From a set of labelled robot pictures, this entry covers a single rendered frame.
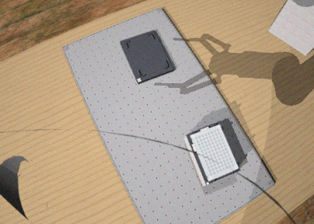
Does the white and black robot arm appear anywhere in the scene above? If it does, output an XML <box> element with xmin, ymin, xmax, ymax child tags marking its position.
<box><xmin>0</xmin><ymin>156</ymin><xmax>296</xmax><ymax>224</ymax></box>

